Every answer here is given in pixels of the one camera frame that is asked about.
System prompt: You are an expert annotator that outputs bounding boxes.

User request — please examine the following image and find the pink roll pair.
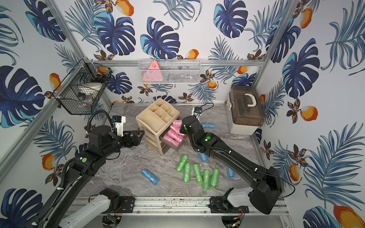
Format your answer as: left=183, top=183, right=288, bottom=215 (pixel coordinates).
left=172, top=120, right=182, bottom=127

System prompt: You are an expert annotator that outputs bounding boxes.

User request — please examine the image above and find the beige drawer organizer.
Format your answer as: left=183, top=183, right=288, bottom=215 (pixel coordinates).
left=136, top=98, right=180, bottom=155

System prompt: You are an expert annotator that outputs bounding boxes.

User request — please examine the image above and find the clear top drawer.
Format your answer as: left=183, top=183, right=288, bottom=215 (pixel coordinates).
left=160, top=120, right=188, bottom=151

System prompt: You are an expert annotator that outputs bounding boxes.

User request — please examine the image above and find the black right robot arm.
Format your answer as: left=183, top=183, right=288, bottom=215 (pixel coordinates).
left=180, top=116, right=283, bottom=215

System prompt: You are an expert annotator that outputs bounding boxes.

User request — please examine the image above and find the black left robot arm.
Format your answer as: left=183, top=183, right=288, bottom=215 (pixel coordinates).
left=25, top=125, right=144, bottom=228

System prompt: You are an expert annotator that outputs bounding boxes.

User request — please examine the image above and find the blue roll far back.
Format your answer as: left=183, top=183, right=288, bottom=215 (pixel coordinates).
left=202, top=123, right=216, bottom=129

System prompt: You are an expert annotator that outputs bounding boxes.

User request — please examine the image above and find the blue roll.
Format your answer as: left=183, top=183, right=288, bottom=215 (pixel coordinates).
left=198, top=153, right=209, bottom=163
left=227, top=167, right=236, bottom=179
left=142, top=169, right=160, bottom=186
left=202, top=123, right=216, bottom=129

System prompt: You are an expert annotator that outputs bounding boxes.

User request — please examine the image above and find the green roll leftmost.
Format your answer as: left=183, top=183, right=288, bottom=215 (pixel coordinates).
left=176, top=154, right=188, bottom=173

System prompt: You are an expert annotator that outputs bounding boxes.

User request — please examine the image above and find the blue roll centre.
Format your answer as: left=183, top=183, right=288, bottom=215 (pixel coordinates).
left=198, top=153, right=209, bottom=163

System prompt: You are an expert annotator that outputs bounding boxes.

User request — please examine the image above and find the blue roll front left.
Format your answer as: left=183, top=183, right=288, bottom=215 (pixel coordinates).
left=142, top=169, right=160, bottom=186

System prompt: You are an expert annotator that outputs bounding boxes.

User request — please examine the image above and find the brown lidded storage box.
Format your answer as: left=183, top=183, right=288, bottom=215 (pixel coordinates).
left=226, top=85, right=264, bottom=135

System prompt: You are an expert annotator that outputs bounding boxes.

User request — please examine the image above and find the pink triangle sponge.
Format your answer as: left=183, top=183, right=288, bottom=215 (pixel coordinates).
left=142, top=60, right=163, bottom=83

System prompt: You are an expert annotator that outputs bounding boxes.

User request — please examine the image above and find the white bowl in basket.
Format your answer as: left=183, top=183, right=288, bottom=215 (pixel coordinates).
left=78, top=82, right=102, bottom=96

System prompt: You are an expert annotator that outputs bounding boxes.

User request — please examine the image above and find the blue roll right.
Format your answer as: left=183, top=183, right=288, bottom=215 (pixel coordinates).
left=227, top=167, right=236, bottom=179

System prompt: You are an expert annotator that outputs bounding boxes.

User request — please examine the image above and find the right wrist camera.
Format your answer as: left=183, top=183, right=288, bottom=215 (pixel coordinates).
left=192, top=106, right=202, bottom=118

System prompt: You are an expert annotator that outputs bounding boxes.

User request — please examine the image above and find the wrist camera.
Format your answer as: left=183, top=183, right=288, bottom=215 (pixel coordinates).
left=112, top=116, right=126, bottom=137
left=192, top=106, right=202, bottom=118

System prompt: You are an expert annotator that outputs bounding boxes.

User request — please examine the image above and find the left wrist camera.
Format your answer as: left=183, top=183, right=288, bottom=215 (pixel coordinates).
left=112, top=116, right=126, bottom=137

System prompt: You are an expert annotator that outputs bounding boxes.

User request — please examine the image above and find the white wire shelf basket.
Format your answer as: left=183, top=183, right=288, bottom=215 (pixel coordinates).
left=138, top=59, right=201, bottom=84

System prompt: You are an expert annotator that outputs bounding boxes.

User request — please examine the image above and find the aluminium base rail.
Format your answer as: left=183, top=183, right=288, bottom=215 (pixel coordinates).
left=65, top=196, right=289, bottom=216

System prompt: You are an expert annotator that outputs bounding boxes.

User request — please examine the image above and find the black wire basket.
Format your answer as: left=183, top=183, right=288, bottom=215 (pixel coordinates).
left=51, top=59, right=113, bottom=115

